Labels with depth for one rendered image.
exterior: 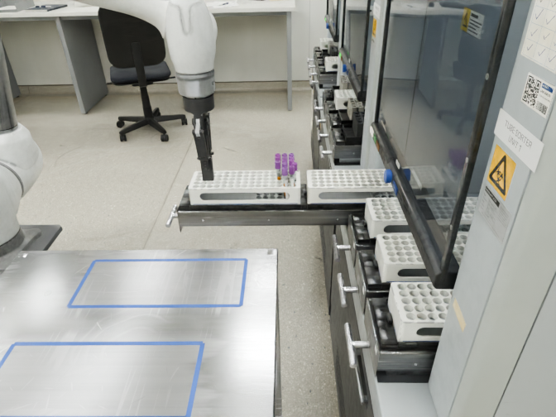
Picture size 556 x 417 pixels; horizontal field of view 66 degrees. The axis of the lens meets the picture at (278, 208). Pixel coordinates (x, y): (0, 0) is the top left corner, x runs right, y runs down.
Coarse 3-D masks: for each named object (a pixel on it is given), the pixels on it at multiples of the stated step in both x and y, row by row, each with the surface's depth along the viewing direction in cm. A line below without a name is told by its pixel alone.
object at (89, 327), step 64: (64, 256) 98; (128, 256) 97; (192, 256) 97; (256, 256) 96; (0, 320) 82; (64, 320) 82; (128, 320) 81; (192, 320) 81; (256, 320) 80; (0, 384) 70; (64, 384) 70; (128, 384) 70; (192, 384) 69; (256, 384) 69
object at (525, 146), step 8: (504, 112) 48; (504, 120) 48; (512, 120) 47; (496, 128) 50; (504, 128) 48; (512, 128) 47; (520, 128) 45; (504, 136) 48; (512, 136) 47; (520, 136) 45; (528, 136) 44; (512, 144) 47; (520, 144) 45; (528, 144) 44; (536, 144) 42; (520, 152) 45; (528, 152) 44; (536, 152) 42; (528, 160) 44; (536, 160) 42
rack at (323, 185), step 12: (312, 180) 115; (324, 180) 115; (336, 180) 115; (348, 180) 115; (360, 180) 115; (372, 180) 115; (312, 192) 113; (324, 192) 121; (336, 192) 121; (348, 192) 121; (360, 192) 121; (372, 192) 117; (384, 192) 117
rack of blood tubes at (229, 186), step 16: (224, 176) 119; (240, 176) 120; (256, 176) 118; (272, 176) 119; (288, 176) 118; (192, 192) 114; (208, 192) 114; (224, 192) 114; (240, 192) 113; (256, 192) 113; (272, 192) 118; (288, 192) 113
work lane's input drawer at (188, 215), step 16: (304, 192) 118; (176, 208) 127; (192, 208) 116; (208, 208) 116; (224, 208) 115; (240, 208) 115; (256, 208) 115; (272, 208) 115; (288, 208) 115; (304, 208) 115; (320, 208) 115; (336, 208) 115; (352, 208) 115; (192, 224) 117; (208, 224) 117; (224, 224) 117; (240, 224) 117; (256, 224) 117; (272, 224) 117; (288, 224) 117; (304, 224) 116; (320, 224) 116; (336, 224) 116
